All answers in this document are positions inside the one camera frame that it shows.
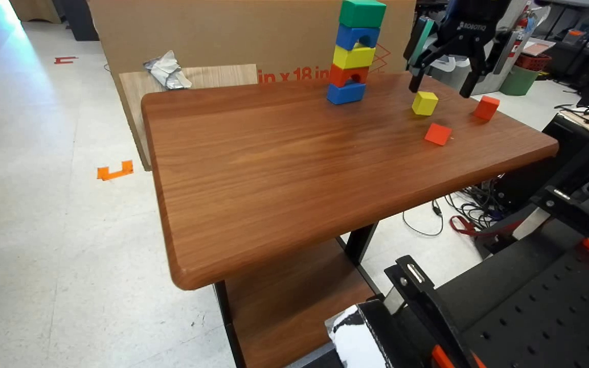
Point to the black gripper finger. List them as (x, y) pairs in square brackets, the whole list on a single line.
[(427, 62), (484, 64)]

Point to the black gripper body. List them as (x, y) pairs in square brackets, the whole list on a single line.
[(475, 16)]

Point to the yellow cube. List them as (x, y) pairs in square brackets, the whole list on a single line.
[(423, 102)]

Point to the orange wedge block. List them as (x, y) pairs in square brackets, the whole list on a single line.
[(438, 136)]

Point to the yellow rectangular block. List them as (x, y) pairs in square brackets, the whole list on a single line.
[(353, 57)]

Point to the green block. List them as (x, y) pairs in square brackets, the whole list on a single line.
[(363, 13)]

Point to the blue arch block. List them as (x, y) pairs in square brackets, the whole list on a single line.
[(349, 36)]

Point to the blue rectangular block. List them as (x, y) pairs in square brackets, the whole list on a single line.
[(346, 92)]

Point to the red arch block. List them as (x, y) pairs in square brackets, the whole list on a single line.
[(338, 75)]

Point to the green bin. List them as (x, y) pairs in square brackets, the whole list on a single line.
[(518, 83)]

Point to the orange cube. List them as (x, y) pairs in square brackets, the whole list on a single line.
[(487, 112)]

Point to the large cardboard box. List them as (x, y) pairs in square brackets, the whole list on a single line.
[(240, 32)]

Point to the black perforated breadboard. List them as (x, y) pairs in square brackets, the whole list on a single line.
[(546, 313)]

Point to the white plastic bag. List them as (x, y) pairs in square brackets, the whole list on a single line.
[(169, 71)]

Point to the wooden table lower shelf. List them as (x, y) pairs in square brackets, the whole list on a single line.
[(287, 307)]

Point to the black white patterned object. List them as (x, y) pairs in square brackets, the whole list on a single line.
[(356, 337)]

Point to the orange floor tape mark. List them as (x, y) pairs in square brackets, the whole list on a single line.
[(107, 175)]

